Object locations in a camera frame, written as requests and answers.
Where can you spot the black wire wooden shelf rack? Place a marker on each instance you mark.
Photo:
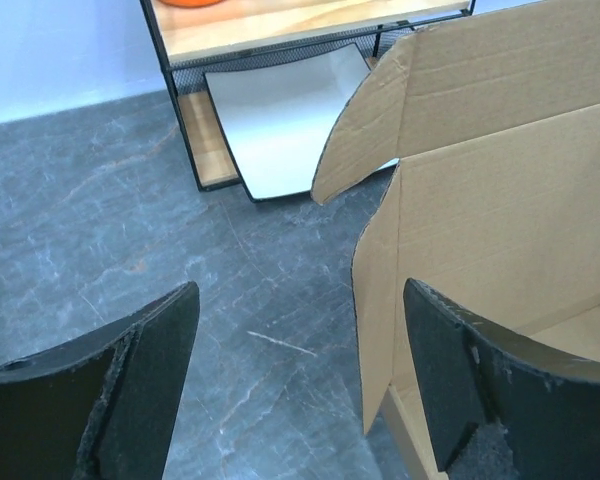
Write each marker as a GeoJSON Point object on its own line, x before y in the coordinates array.
{"type": "Point", "coordinates": [190, 41]}

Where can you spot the orange mug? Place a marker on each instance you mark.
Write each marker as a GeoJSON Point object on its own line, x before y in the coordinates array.
{"type": "Point", "coordinates": [190, 4]}

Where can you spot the brown cardboard box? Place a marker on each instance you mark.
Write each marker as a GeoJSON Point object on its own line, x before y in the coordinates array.
{"type": "Point", "coordinates": [493, 122]}

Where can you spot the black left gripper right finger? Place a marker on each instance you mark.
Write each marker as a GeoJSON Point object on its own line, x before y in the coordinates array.
{"type": "Point", "coordinates": [473, 372]}

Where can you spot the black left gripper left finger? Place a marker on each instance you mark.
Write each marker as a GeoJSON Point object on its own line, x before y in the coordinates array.
{"type": "Point", "coordinates": [102, 405]}

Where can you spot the white tray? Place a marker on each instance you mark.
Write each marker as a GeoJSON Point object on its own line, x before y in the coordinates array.
{"type": "Point", "coordinates": [276, 119]}

